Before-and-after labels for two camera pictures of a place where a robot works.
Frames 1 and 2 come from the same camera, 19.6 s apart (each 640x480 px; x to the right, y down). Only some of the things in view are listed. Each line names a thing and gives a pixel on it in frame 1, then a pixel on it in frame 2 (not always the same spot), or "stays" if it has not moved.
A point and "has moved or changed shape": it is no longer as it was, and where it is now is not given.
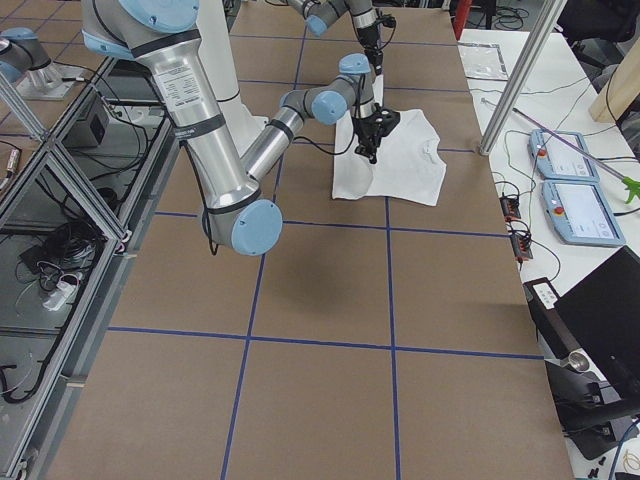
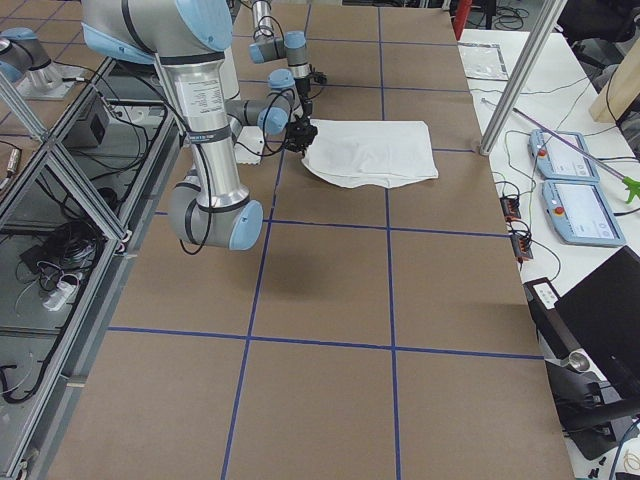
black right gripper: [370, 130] -> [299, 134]
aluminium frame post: [550, 13] stays
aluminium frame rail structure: [73, 216] stays
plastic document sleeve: [482, 61] stays
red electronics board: [510, 207] stays
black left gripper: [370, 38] -> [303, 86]
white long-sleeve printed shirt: [409, 163] has moved or changed shape
